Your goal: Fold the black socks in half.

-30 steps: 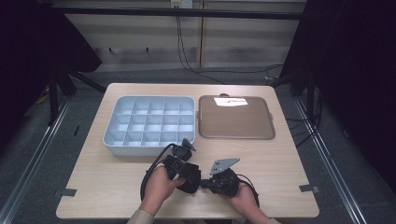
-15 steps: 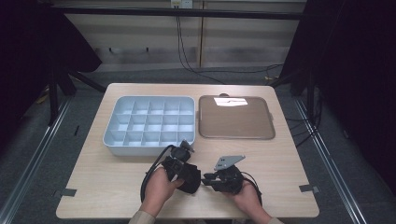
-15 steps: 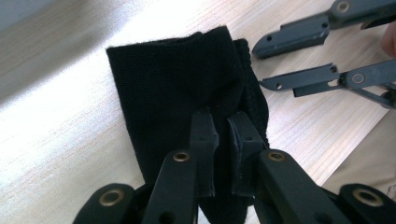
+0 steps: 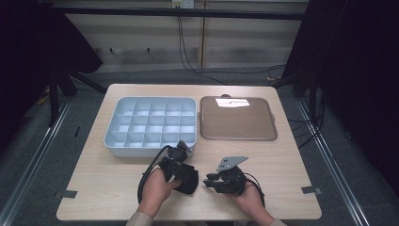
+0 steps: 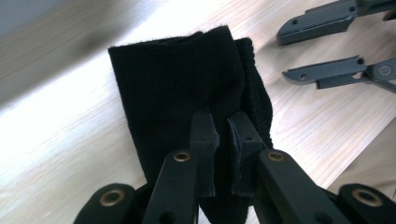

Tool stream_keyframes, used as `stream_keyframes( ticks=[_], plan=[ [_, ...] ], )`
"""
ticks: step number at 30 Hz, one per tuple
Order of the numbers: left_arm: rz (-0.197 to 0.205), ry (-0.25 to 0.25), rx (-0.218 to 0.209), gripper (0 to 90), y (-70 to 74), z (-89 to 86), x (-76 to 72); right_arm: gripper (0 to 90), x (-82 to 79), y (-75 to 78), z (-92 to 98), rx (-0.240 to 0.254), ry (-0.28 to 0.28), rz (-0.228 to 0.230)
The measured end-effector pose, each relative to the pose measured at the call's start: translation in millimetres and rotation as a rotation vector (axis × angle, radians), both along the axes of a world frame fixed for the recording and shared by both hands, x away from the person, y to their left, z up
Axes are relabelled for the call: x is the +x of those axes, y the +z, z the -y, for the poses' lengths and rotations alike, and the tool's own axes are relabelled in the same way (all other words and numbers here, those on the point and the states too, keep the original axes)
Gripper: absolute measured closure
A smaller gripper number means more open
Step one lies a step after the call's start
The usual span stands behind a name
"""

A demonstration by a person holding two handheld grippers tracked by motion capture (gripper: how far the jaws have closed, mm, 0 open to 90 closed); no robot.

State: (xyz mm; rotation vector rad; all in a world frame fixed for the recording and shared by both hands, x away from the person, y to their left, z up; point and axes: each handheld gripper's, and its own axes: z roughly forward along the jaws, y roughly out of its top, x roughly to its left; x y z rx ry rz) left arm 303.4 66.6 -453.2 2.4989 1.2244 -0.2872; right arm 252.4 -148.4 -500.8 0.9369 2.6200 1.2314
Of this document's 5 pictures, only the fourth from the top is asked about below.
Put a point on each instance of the black metal crossbar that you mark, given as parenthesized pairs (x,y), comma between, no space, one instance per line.
(125,12)

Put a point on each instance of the black sock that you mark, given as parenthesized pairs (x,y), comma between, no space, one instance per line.
(188,180)

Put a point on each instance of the black metal stand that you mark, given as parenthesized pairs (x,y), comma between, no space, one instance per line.
(54,103)

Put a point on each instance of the white wall socket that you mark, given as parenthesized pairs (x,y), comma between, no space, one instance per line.
(183,3)

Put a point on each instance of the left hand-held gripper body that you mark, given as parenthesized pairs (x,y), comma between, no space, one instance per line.
(171,160)

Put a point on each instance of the black floor tape strip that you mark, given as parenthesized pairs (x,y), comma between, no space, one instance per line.
(77,132)

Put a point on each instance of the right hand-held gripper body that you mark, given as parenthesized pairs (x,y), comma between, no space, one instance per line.
(232,182)

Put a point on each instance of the black curtain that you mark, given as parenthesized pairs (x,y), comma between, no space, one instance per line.
(360,78)
(25,62)

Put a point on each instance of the person's right hand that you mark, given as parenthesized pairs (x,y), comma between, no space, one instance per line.
(251,201)

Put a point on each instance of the grey compartment storage box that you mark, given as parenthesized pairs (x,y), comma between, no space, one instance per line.
(131,152)

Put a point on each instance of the brown square lid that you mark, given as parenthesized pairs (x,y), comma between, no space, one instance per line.
(238,125)

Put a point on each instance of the grey tape piece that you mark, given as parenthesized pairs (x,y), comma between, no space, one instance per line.
(69,194)
(310,190)

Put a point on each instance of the person's left hand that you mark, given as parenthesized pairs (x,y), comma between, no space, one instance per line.
(155,191)

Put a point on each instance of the metal floor rail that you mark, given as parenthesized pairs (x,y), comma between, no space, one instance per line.
(39,157)
(345,188)

